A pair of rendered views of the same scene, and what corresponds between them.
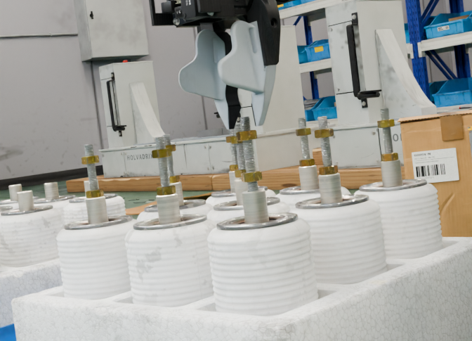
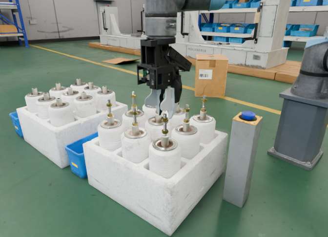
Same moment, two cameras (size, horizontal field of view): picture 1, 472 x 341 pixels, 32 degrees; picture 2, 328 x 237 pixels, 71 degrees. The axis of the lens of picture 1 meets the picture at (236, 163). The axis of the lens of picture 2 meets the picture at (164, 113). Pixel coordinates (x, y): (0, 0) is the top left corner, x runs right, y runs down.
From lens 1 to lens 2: 0.30 m
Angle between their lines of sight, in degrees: 21
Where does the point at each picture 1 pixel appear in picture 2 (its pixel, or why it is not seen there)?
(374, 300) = (196, 167)
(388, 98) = (190, 35)
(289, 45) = not seen: hidden behind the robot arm
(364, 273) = (193, 154)
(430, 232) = (212, 135)
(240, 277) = (159, 164)
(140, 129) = (112, 30)
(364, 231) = (195, 142)
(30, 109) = (76, 15)
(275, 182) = not seen: hidden behind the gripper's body
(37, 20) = not seen: outside the picture
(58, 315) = (98, 155)
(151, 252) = (130, 145)
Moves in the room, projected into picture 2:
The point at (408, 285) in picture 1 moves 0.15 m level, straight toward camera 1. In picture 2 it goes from (205, 158) to (210, 189)
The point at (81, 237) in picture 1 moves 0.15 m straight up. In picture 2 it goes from (106, 132) to (101, 88)
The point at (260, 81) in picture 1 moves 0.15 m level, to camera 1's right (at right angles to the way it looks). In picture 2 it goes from (173, 107) to (228, 105)
